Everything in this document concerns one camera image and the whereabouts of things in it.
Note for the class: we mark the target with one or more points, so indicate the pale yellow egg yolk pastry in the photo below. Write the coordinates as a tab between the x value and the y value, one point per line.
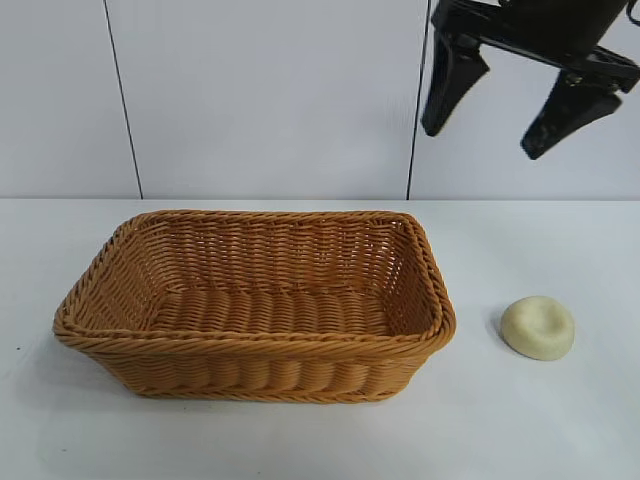
537	330

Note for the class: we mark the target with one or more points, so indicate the brown woven wicker basket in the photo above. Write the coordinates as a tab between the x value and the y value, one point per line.
260	310

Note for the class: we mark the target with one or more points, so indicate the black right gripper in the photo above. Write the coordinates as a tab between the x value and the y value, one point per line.
550	25

